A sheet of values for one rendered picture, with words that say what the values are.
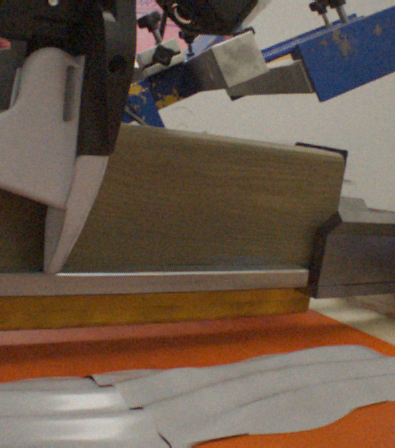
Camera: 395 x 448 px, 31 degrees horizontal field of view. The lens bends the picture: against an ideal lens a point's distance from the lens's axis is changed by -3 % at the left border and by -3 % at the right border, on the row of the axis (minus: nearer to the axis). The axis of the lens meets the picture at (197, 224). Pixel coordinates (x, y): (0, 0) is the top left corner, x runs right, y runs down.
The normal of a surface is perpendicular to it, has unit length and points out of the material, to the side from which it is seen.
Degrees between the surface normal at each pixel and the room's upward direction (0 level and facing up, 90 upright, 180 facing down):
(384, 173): 90
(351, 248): 90
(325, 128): 90
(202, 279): 90
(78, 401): 32
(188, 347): 0
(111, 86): 100
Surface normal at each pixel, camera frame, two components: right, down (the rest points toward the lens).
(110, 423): 0.37, -0.77
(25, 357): 0.15, -0.98
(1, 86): 0.51, 0.33
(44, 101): 0.61, 0.07
